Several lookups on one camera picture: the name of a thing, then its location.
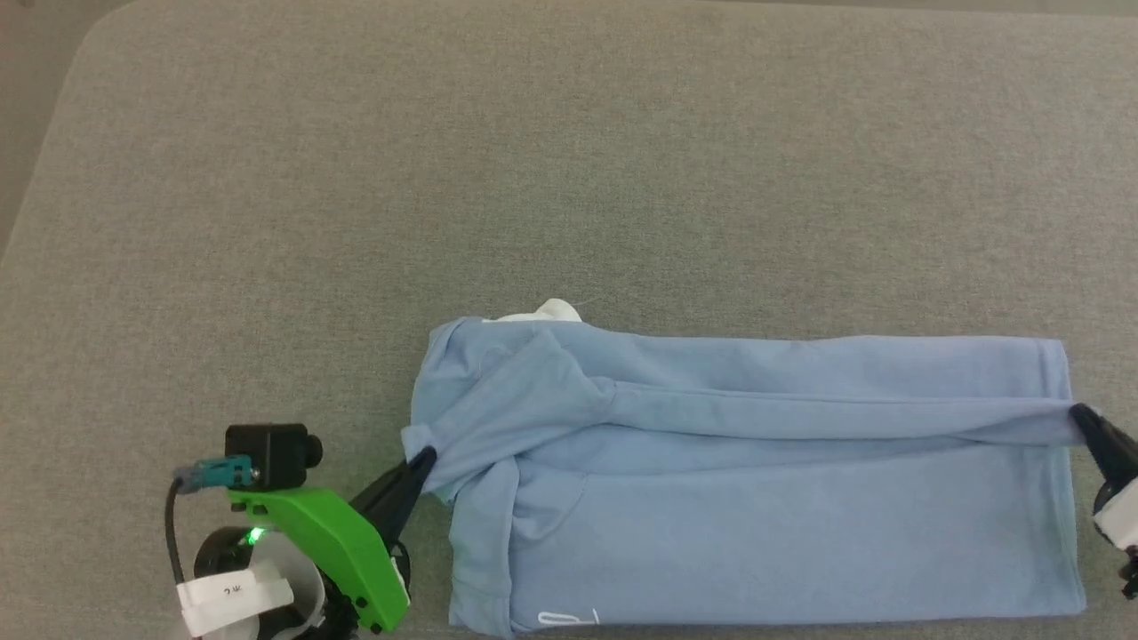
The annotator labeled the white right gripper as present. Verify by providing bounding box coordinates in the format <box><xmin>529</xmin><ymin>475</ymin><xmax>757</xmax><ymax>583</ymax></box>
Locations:
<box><xmin>1070</xmin><ymin>404</ymin><xmax>1138</xmax><ymax>554</ymax></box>

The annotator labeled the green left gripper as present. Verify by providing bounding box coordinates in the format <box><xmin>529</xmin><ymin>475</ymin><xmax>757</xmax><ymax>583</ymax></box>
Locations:
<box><xmin>228</xmin><ymin>446</ymin><xmax>439</xmax><ymax>635</ymax></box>

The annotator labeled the light blue garment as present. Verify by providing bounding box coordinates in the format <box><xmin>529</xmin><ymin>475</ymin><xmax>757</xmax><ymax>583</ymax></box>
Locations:
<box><xmin>400</xmin><ymin>300</ymin><xmax>1088</xmax><ymax>639</ymax></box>

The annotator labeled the grey fabric sofa seat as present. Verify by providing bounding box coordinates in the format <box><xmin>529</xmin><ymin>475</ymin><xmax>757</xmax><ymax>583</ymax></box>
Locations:
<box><xmin>0</xmin><ymin>0</ymin><xmax>1138</xmax><ymax>640</ymax></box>

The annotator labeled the teal plug black cable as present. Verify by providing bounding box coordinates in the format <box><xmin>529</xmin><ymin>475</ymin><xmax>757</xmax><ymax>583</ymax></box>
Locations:
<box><xmin>164</xmin><ymin>455</ymin><xmax>255</xmax><ymax>588</ymax></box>

